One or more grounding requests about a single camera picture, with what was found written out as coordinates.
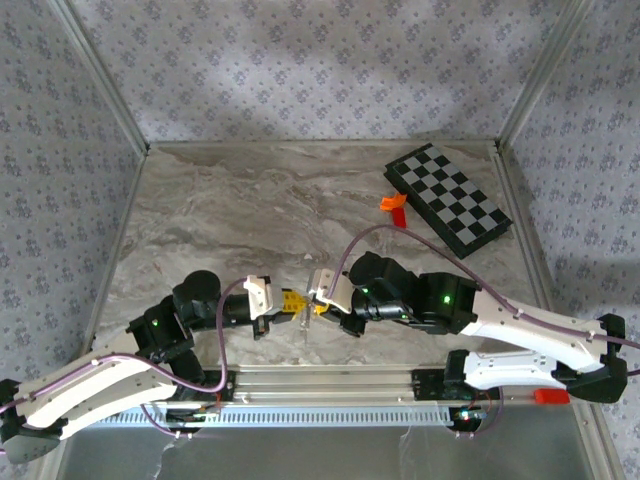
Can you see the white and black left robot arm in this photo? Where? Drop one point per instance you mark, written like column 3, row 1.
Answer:
column 90, row 390

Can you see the aluminium base extrusion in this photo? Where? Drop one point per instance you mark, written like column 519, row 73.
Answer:
column 320, row 385

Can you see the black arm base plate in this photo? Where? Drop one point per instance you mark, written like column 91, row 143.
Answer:
column 425, row 385
column 227, row 387

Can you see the aluminium side rail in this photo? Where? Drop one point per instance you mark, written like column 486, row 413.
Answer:
column 520, row 210
column 117, row 240

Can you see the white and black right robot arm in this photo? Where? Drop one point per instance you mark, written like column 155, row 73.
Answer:
column 525, row 335

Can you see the small circuit board with LEDs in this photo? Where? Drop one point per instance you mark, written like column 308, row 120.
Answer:
column 467, row 415

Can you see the clear plastic stick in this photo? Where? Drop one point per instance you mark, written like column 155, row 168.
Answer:
column 306, row 320

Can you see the red plastic piece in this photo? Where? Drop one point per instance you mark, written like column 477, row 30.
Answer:
column 399, row 218

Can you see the aluminium back rail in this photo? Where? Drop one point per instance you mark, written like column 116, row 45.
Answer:
column 320, row 144

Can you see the grey metal sheet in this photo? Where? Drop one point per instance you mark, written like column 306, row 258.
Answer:
column 320, row 455

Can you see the orange plastic piece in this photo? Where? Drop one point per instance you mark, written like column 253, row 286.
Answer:
column 392, row 202

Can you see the aluminium frame post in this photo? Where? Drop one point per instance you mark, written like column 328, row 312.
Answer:
column 545, row 75
column 100, row 80

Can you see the black and grey chessboard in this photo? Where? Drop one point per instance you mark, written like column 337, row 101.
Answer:
column 450, row 195

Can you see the red block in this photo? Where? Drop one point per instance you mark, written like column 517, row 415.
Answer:
column 551, row 396

